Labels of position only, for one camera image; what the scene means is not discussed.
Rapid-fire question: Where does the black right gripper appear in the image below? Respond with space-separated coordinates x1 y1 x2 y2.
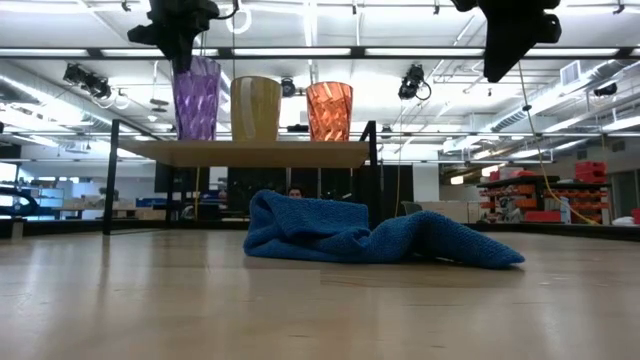
449 0 562 84

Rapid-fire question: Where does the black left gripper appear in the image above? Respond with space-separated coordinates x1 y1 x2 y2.
127 0 221 74

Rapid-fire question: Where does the purple faceted plastic cup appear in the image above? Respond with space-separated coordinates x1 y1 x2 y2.
171 54 222 142

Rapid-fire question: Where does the yellow mug with white inside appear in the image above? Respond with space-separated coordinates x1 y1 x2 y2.
229 75 284 142

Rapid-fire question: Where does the orange faceted plastic cup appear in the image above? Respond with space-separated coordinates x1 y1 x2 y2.
305 81 354 142

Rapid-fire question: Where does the wooden shelf with black legs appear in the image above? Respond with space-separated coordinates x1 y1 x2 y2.
102 118 384 236

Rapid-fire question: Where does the white ceiling vent grille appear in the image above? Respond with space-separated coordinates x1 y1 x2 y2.
559 60 583 87

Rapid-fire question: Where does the rack with red bins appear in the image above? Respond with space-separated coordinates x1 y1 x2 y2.
477 159 612 225

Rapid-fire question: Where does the white low cabinet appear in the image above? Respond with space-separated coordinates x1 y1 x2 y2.
418 200 482 225

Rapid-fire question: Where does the blue microfibre cloth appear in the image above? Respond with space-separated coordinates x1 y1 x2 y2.
243 188 526 270

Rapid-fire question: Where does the white ceiling air duct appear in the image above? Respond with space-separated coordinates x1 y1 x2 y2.
492 59 640 132

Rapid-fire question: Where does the black table edge rail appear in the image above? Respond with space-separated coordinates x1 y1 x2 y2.
0 218 640 243

